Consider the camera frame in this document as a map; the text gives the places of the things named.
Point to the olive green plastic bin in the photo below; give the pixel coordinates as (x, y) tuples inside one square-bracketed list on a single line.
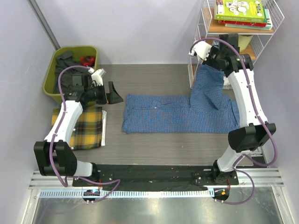
[(77, 53)]

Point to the folded yellow plaid shirt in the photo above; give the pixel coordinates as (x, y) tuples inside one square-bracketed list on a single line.
[(88, 132)]

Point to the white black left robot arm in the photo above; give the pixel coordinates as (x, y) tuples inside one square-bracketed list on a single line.
[(54, 155)]

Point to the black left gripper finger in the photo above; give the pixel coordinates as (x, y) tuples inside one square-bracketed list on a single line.
[(112, 89), (116, 98)]

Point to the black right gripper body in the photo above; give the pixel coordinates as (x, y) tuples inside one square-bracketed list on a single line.
[(213, 59)]

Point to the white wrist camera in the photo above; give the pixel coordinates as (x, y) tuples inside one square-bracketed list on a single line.
[(96, 77), (200, 49)]

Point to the white slotted cable duct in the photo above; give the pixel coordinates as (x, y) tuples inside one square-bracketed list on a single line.
[(91, 193)]

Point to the blue checked long sleeve shirt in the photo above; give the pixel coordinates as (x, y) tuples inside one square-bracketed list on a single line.
[(205, 110)]

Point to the pale yellow faceted vase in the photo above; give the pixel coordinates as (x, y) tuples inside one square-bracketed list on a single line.
[(243, 41)]

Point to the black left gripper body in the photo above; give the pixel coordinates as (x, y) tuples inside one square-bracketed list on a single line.
[(109, 98)]

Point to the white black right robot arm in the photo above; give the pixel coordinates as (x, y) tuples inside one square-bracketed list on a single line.
[(253, 130)]

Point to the aluminium extrusion rail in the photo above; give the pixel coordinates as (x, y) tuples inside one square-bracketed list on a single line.
[(262, 177)]

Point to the red book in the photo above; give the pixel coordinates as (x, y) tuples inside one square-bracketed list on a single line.
[(244, 23)]

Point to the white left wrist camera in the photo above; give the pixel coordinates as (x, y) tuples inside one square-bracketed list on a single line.
[(96, 77)]

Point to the red black garment in bin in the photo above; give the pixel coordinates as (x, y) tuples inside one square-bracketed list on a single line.
[(88, 61)]

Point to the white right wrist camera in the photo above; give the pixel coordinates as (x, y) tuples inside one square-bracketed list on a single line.
[(200, 49)]

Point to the white folded paper booklet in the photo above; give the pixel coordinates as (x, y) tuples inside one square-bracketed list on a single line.
[(226, 84)]

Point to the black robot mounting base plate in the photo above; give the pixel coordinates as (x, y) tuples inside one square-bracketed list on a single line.
[(198, 175)]

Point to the dark grey shirt in bin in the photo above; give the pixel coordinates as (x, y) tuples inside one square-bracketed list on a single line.
[(64, 61)]

